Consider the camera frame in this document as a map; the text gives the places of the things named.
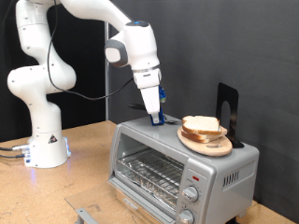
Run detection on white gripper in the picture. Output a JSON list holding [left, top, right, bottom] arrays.
[[133, 68, 163, 116]]

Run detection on metal spatula with blue block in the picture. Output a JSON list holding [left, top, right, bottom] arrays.
[[128, 103, 183, 126]]

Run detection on glass oven door with handle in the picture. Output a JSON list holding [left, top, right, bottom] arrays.
[[64, 177, 177, 224]]

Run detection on metal oven rack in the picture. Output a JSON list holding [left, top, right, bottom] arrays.
[[116, 148, 185, 206]]

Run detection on silver toaster oven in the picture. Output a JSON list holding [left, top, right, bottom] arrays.
[[107, 115, 260, 224]]

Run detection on silver oven knob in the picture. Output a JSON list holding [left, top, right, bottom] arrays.
[[181, 185, 200, 203], [177, 208, 195, 224]]

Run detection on vertical metal pole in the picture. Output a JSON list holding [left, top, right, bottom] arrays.
[[105, 21, 110, 121]]

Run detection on black metal bookend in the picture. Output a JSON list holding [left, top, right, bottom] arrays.
[[215, 82, 245, 149]]

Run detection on round wooden board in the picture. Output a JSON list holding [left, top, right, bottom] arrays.
[[177, 124, 234, 158]]

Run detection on crumpled aluminium foil sheet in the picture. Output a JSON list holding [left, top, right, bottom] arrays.
[[120, 169, 178, 209]]

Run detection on white wrist camera blue mount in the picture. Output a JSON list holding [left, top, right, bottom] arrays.
[[158, 84, 167, 105]]

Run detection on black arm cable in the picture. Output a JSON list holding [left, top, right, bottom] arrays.
[[46, 0, 135, 101]]

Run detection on black cable silver connector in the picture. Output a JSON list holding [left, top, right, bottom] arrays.
[[0, 143, 31, 152]]

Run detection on black base cable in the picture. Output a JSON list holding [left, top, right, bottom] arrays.
[[0, 152, 27, 160]]

